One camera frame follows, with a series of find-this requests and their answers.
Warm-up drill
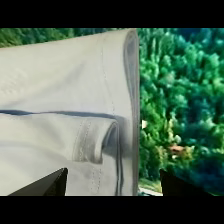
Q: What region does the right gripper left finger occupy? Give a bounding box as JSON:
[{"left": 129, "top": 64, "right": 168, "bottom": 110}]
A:
[{"left": 7, "top": 167, "right": 69, "bottom": 197}]

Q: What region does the light blue T-shirt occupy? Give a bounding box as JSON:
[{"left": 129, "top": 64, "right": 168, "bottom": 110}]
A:
[{"left": 0, "top": 28, "right": 141, "bottom": 197}]

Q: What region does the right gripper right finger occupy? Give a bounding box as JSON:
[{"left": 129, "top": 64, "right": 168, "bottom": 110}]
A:
[{"left": 158, "top": 168, "right": 215, "bottom": 197}]

